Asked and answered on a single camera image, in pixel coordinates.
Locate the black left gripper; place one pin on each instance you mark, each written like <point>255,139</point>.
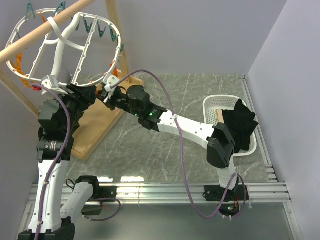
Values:
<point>84,96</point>

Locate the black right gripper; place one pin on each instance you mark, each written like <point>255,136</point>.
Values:
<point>108,99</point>

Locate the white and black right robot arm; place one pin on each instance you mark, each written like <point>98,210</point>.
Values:
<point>215,139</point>

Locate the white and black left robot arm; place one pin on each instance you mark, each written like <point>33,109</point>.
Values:
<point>59,118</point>

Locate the wooden drying rack stand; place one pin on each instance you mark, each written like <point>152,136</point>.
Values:
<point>97,121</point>

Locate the teal clothes peg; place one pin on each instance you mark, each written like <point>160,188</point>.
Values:
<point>101,29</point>
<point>113,34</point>
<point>87,25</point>
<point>61,7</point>
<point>29,11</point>
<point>122,48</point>

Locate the white plastic laundry basket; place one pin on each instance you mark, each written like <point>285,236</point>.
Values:
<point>214,102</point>

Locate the beige garment in basket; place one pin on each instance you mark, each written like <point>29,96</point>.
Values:
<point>219,114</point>

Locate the black garment in basket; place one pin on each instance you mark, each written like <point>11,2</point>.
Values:
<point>241,124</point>

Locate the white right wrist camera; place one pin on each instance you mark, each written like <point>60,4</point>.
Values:
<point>109,82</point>

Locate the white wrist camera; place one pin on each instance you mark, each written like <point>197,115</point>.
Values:
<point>109,82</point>
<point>48,82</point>

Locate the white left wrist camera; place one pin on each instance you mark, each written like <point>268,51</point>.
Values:
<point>48,82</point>

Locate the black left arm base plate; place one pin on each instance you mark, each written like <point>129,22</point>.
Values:
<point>107,193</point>

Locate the aluminium mounting rail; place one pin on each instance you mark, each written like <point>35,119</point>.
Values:
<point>176,193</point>

